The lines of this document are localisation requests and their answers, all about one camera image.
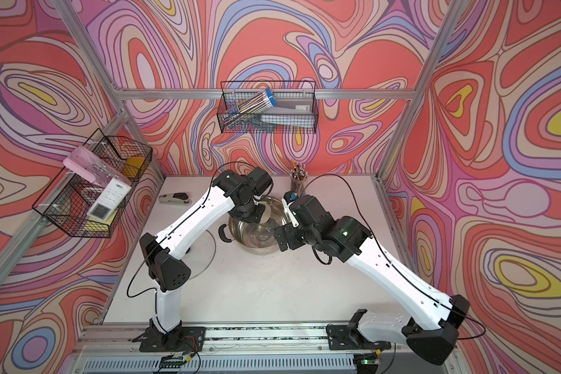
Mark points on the stainless steel pot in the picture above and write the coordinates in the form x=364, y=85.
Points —
x=257, y=239

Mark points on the clear tube of pencils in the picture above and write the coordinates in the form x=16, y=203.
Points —
x=238, y=112

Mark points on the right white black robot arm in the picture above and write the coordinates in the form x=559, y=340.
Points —
x=434, y=317

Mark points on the yellow sponge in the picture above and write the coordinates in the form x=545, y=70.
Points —
x=132, y=168

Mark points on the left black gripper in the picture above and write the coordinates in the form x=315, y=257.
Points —
x=257, y=218

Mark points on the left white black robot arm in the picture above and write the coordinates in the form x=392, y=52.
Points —
x=228, y=193

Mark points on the white calculator device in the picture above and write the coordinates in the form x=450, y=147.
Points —
x=109, y=200

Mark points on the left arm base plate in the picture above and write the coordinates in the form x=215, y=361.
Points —
x=181, y=339

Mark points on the glass pot lid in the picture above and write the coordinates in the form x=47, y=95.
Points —
x=201, y=254

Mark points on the grey white box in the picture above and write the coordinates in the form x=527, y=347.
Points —
x=289, y=114

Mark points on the clear pencil cup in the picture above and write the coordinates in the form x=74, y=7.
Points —
x=298, y=175

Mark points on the black silver stapler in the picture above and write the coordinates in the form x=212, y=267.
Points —
x=175, y=199

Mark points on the back black wire basket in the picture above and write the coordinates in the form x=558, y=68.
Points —
x=285, y=91

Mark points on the green circuit board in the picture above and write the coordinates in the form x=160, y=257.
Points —
x=175, y=362

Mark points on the left black wire basket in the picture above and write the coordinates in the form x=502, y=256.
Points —
x=66, y=200

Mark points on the black wire basket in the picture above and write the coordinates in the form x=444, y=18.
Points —
x=285, y=91
x=66, y=200

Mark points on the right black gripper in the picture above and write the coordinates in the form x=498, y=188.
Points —
x=288, y=230

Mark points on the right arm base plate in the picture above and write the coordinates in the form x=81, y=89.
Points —
x=343, y=338

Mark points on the aluminium front rail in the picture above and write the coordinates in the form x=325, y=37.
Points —
x=245, y=348

